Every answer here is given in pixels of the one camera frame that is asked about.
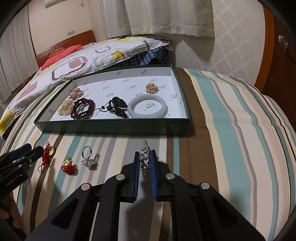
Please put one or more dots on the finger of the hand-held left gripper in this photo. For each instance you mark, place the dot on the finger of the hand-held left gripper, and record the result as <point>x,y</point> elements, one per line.
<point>34,154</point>
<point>19,151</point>

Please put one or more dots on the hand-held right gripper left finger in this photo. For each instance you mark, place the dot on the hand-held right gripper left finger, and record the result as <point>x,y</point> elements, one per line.
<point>137,176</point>

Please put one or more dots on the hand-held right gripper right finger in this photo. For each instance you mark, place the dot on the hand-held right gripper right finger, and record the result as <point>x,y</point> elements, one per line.
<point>154,178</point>

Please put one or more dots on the red knot gold charm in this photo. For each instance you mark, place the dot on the red knot gold charm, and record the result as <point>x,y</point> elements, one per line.
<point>47,154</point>

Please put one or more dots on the crystal rhinestone brooch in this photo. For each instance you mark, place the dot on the crystal rhinestone brooch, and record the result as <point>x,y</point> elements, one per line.
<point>145,160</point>

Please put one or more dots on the white jade bangle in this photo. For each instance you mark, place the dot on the white jade bangle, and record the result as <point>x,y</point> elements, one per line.
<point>131,107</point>

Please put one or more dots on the pink gold pearl cluster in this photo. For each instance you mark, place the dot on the pink gold pearl cluster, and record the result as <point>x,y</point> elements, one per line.
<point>76,93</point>

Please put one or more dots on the dark green shallow box tray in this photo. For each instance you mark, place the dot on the dark green shallow box tray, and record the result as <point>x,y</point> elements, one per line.
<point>129,83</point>

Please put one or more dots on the person's left hand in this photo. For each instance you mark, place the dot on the person's left hand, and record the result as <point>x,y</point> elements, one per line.
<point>9,208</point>

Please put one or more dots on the narrow white curtain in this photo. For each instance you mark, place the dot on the narrow white curtain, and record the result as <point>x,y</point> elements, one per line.
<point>16,58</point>

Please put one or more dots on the white patterned bed blanket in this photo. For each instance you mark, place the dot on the white patterned bed blanket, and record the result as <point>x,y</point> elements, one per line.
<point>69,62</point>

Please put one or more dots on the red pillow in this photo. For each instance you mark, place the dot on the red pillow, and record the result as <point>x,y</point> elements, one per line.
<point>57,58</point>

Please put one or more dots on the red gold cushion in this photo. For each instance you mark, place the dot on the red gold cushion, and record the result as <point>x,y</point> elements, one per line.
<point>57,51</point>

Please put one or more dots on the blue plaid bed sheet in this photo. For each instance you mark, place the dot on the blue plaid bed sheet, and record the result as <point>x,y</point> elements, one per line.
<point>143,58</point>

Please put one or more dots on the wooden headboard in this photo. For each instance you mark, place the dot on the wooden headboard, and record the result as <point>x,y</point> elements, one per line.
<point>69,40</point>

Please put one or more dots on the white air conditioner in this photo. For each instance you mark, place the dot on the white air conditioner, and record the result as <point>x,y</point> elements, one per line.
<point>52,2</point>

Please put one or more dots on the wide white curtain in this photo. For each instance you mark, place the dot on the wide white curtain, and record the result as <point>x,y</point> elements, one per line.
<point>161,16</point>

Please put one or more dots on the brown wooden door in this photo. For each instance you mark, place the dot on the brown wooden door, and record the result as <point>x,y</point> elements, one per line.
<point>279,69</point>

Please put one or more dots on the wall socket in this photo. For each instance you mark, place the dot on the wall socket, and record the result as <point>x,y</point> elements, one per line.
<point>71,32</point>

